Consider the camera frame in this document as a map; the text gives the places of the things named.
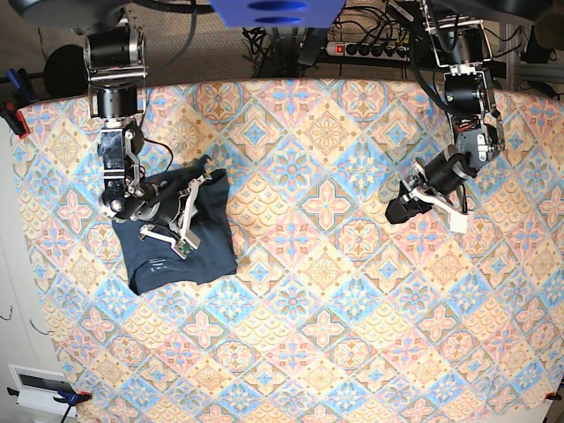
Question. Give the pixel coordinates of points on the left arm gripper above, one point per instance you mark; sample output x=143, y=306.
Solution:
x=444, y=174

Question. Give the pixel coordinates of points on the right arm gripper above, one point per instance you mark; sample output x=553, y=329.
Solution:
x=165, y=208

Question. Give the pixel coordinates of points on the dark blue t-shirt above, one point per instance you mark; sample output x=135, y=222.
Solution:
x=152, y=264

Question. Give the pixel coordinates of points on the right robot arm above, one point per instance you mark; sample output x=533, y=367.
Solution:
x=115, y=66

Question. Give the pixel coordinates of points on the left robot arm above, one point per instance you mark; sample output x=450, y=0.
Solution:
x=448, y=54

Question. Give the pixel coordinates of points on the patterned tablecloth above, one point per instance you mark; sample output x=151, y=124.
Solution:
x=333, y=314

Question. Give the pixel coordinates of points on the black round stool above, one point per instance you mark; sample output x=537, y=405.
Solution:
x=64, y=73

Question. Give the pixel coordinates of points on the white power strip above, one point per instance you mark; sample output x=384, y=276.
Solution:
x=366, y=50

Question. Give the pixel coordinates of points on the blue clamp lower left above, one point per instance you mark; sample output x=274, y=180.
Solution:
x=66, y=398

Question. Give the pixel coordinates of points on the white floor vent box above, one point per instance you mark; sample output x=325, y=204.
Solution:
x=37, y=389

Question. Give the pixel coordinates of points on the orange clamp lower right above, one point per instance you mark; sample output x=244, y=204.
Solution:
x=554, y=396

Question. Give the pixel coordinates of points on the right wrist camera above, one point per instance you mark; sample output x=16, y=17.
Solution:
x=182, y=248

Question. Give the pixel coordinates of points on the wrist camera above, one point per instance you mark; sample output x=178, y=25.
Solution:
x=182, y=248
x=460, y=222

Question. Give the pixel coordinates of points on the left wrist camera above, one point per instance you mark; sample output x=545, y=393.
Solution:
x=460, y=222

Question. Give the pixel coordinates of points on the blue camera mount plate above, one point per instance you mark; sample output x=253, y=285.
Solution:
x=278, y=13

